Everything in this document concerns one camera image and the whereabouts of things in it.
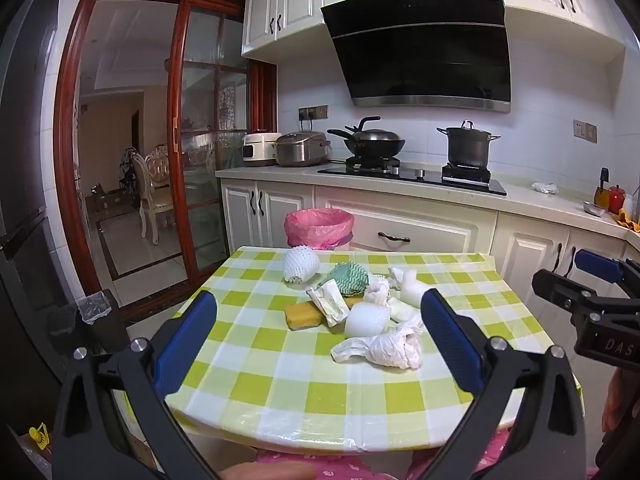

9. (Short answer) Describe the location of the black range hood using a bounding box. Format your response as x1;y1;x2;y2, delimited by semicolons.
320;0;512;113

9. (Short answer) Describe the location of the trash bin with pink bag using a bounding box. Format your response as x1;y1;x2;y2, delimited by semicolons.
285;209;355;251

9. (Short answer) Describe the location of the black wok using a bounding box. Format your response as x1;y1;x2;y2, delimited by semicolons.
327;129;406;158

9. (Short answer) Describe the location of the white base cabinet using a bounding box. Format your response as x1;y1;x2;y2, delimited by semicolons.
215;165;640;321

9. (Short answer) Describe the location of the person's right hand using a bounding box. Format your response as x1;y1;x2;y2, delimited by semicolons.
602;372;640;433

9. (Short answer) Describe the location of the orange cloth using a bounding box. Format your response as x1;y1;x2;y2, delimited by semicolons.
614;208;640;233

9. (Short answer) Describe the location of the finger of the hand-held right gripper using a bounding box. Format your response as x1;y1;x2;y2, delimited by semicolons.
573;248;640;291
531;269;626;313

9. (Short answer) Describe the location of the clear plastic bag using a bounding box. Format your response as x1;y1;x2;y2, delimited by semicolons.
331;321;426;370

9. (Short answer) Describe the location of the green checked tablecloth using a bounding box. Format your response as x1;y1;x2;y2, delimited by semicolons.
162;246;583;453

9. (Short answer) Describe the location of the white tissue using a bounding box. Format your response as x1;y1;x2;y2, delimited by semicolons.
362;274;391;307
389;266;426;309

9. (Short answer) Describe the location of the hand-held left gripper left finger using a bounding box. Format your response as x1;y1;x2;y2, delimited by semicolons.
51;290;221;480

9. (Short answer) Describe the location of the wok lid with black handle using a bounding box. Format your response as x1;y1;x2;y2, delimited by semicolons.
345;116;403;142

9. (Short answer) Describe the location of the black gas cooktop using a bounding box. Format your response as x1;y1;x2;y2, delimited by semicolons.
317;156;507;196

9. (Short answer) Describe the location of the pink patterned clothing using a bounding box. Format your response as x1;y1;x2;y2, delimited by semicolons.
255;430;516;480

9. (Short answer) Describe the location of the person's left hand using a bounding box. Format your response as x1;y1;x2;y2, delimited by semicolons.
222;461;318;480

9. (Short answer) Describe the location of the sliding glass door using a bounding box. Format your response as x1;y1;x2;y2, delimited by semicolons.
167;0;251;273

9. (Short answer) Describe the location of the white paper wrapper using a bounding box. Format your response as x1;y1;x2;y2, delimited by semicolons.
306;280;351;328

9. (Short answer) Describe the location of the steel stock pot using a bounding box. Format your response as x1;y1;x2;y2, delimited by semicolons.
436;120;501;168

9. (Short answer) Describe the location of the green zigzag cloth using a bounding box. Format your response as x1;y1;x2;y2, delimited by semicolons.
326;263;373;297

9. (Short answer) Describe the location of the yellow sponge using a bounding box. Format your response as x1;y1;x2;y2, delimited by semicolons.
285;302;331;332

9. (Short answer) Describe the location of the dark floor bin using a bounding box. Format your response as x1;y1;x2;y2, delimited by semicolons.
47;289;128;356

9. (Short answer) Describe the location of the white foam fruit net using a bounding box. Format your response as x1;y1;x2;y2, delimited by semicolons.
283;246;321;286

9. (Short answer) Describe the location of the cream dining chair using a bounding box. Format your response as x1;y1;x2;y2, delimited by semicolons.
131;145;183;246

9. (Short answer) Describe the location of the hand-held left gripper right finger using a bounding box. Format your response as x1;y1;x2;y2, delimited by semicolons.
420;287;587;480

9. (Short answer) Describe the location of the silver pressure cooker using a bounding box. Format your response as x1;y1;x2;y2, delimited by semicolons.
274;130;332;167

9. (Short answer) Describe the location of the white foam roll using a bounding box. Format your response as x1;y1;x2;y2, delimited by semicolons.
344;302;392;339

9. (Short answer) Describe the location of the white rice cooker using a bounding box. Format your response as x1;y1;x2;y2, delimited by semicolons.
242;131;282;167

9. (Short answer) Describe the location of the red wooden door frame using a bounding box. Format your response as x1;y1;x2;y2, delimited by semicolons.
54;0;278;311

